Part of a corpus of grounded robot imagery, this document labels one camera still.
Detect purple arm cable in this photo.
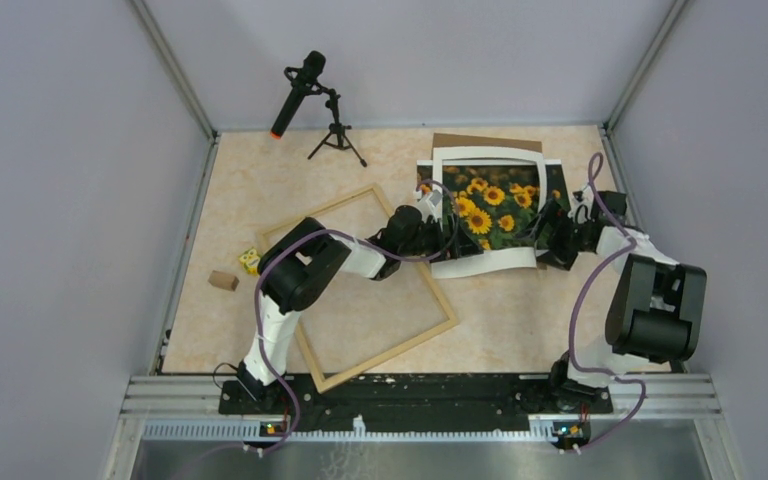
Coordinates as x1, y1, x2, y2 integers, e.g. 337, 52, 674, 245
244, 178, 462, 458
556, 152, 649, 454

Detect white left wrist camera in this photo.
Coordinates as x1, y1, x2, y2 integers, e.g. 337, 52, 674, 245
413, 189, 444, 222

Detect aluminium rail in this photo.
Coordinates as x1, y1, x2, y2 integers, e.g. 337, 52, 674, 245
120, 373, 722, 446

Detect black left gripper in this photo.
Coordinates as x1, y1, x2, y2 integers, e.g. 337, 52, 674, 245
399, 213, 482, 264

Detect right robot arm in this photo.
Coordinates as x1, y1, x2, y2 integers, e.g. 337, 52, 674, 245
525, 188, 707, 412

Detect yellow toy block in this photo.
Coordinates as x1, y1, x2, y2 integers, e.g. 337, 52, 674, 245
237, 247, 261, 276

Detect brown backing board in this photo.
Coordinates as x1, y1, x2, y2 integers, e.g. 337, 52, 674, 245
432, 132, 543, 153

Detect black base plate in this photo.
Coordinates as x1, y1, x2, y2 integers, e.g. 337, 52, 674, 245
218, 373, 613, 433

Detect black microphone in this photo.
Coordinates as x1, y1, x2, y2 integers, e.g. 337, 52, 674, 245
270, 50, 326, 139

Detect black mini tripod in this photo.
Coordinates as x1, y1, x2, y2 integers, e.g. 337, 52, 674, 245
307, 81, 368, 168

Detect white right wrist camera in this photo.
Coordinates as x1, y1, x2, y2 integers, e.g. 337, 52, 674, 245
569, 185, 595, 224

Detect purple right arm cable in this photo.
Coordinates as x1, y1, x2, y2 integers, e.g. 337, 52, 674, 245
556, 152, 649, 454

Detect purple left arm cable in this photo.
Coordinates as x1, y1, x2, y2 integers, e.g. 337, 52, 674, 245
244, 178, 462, 458

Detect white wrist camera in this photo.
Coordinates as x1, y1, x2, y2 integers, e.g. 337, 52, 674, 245
569, 185, 595, 224
413, 189, 444, 222

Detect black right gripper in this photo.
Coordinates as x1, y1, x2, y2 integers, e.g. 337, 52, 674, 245
512, 200, 590, 271

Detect small wooden block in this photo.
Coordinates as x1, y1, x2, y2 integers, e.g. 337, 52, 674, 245
208, 270, 239, 292

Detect light wooden picture frame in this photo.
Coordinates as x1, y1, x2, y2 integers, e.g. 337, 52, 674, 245
257, 184, 459, 393

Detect sunflower photo print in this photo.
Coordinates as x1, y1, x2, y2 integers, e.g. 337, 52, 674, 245
437, 159, 569, 250

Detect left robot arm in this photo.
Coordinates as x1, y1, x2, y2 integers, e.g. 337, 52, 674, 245
236, 206, 484, 414

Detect white paper mat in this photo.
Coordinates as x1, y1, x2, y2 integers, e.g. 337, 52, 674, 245
430, 146, 547, 279

